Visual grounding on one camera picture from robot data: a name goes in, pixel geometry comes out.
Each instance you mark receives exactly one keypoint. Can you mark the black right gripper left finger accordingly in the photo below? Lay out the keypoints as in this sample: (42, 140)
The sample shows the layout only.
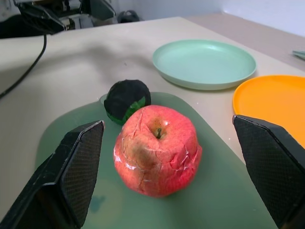
(71, 171)

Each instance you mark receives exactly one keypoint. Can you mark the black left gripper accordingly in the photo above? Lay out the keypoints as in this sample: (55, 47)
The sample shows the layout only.
(71, 20)

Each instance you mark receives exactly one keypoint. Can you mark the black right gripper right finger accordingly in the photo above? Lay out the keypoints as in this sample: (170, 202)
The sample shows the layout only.
(271, 162)

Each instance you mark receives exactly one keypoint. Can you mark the orange plate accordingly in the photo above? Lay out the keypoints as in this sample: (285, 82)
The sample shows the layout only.
(274, 102)

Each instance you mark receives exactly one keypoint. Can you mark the dark avocado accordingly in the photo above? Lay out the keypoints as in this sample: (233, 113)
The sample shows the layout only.
(124, 100)

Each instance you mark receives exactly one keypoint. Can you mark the light green plate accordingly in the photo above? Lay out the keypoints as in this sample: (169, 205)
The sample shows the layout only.
(202, 63)

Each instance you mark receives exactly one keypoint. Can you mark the black bulky background object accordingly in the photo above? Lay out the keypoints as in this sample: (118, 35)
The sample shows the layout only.
(16, 27)

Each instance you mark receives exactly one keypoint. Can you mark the black round background object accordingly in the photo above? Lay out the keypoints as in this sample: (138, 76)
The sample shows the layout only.
(129, 16)

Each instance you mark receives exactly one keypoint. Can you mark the red apple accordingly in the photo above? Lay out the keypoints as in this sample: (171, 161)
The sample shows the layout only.
(157, 152)

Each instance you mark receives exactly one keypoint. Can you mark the green cutting board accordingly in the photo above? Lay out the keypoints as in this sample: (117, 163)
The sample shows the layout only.
(190, 205)

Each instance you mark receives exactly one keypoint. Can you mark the pale green flat object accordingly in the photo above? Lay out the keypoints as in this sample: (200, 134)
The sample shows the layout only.
(299, 54)

